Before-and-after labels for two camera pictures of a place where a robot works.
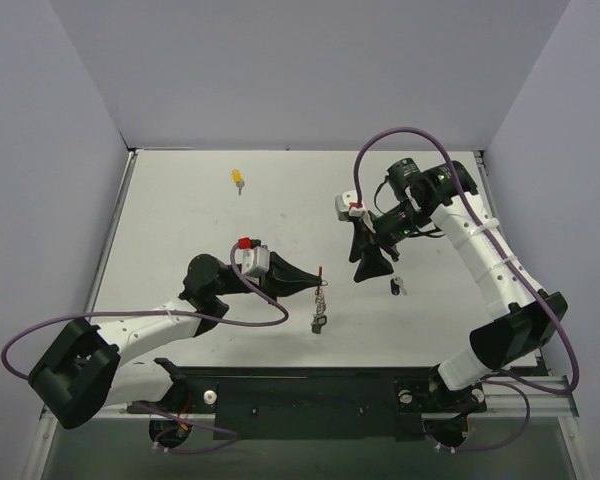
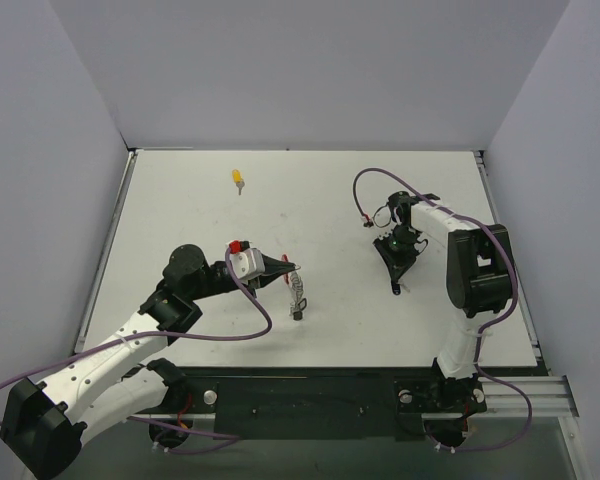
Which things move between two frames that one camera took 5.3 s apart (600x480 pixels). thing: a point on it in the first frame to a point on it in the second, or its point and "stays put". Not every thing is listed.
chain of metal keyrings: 319,318 to 300,303
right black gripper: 369,240 to 395,255
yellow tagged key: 237,179 stays put
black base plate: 316,403 stays put
